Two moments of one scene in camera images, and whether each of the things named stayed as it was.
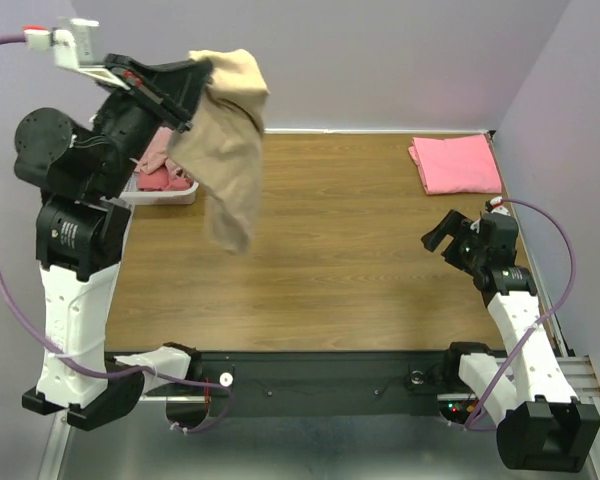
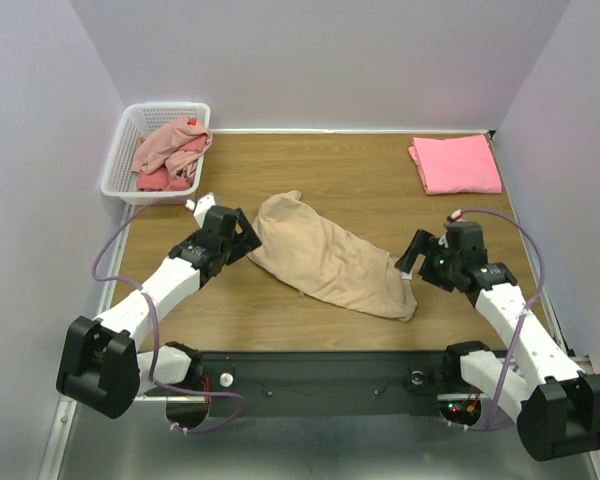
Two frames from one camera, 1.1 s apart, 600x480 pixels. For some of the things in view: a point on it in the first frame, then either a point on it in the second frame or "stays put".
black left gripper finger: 182,84 → 244,243
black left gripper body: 135,112 → 227,249
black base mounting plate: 328,383 stays put
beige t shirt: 222,152 → 315,256
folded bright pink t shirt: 456,165 stays put
